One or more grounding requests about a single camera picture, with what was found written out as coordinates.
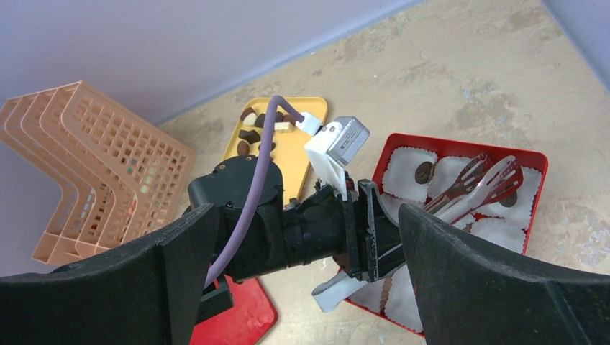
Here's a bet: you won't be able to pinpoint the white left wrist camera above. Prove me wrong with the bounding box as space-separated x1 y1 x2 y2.
297 112 370 201

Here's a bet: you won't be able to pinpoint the red box lid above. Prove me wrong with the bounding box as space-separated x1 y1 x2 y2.
190 279 278 344

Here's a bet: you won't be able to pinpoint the dark oval chocolate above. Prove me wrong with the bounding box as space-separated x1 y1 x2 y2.
499 189 518 208
414 161 435 185

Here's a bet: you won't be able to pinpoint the red chocolate box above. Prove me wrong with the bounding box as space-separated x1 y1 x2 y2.
346 133 548 336

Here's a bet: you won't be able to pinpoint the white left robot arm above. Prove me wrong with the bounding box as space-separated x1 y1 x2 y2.
188 155 405 283

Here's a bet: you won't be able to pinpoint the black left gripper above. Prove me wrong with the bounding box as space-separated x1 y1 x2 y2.
340 179 405 282

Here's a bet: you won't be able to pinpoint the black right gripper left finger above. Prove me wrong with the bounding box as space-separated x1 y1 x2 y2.
1 205 219 344

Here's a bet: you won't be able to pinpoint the orange plastic file organizer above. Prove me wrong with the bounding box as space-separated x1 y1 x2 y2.
1 81 195 265

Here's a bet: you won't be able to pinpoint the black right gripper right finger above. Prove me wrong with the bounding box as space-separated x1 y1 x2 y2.
399 204 609 344

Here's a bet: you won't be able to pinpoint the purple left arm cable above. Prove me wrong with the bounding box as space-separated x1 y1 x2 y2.
204 95 306 289

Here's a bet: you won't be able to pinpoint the yellow plastic tray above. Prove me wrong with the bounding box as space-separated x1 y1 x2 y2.
222 97 329 202

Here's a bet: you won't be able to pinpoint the metal serving tongs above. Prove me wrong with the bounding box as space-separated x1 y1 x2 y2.
311 153 525 314

